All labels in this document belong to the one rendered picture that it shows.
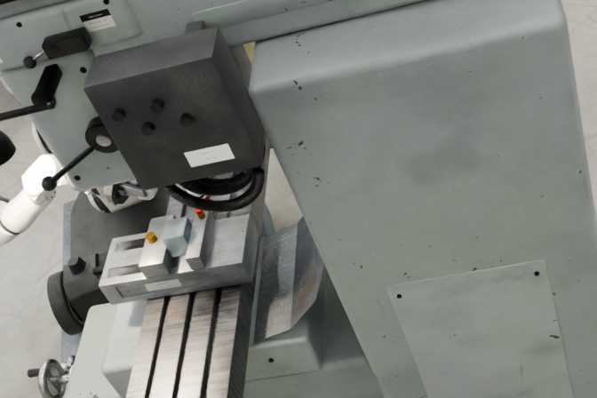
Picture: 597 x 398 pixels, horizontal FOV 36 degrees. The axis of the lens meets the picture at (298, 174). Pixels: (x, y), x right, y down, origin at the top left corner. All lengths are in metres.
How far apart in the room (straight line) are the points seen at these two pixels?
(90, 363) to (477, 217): 1.15
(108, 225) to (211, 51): 1.79
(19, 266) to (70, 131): 2.33
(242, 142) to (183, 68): 0.15
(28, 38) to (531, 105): 0.83
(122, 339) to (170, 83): 1.04
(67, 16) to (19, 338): 2.32
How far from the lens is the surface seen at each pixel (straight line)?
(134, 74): 1.29
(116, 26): 1.56
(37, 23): 1.59
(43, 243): 4.07
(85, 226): 3.05
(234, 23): 1.53
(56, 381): 2.55
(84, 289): 2.82
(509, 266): 1.74
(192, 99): 1.30
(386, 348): 1.92
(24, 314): 3.82
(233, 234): 2.07
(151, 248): 2.08
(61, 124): 1.74
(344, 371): 2.11
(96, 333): 2.45
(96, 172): 1.81
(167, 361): 2.00
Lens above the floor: 2.36
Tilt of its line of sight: 39 degrees down
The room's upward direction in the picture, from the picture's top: 23 degrees counter-clockwise
